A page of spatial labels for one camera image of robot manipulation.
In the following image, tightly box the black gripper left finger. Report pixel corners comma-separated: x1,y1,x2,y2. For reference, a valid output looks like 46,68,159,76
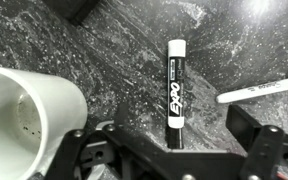
43,102,185,180

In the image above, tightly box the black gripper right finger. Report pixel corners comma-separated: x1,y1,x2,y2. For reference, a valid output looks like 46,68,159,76
225,104,288,180

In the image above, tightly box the black Expo marker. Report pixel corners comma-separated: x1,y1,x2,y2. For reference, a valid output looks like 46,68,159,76
165,38,188,150

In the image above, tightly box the grey Sharpie marker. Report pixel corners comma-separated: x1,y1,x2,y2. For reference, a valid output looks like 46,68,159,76
215,77,288,105

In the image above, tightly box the white ceramic mug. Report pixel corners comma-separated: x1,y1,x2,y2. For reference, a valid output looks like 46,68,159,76
0,64,89,180

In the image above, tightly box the black whiteboard eraser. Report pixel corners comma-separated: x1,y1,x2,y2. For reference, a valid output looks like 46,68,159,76
43,0,102,27

